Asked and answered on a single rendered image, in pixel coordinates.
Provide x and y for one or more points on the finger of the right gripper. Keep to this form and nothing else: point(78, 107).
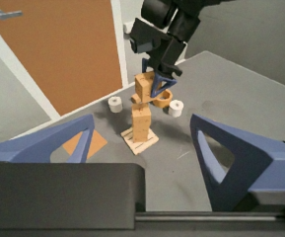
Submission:
point(145, 65)
point(157, 79)

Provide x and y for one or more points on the tan flat board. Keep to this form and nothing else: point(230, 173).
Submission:
point(97, 143)

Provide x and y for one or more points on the small square wooden pallet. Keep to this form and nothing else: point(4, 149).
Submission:
point(143, 145)

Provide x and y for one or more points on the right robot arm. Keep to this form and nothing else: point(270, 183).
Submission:
point(144, 37)

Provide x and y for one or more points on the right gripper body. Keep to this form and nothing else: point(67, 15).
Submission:
point(159, 66)

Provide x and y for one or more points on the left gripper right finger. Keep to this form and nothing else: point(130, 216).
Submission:
point(259, 162)

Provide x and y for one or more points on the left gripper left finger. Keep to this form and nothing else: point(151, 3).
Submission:
point(37, 147)

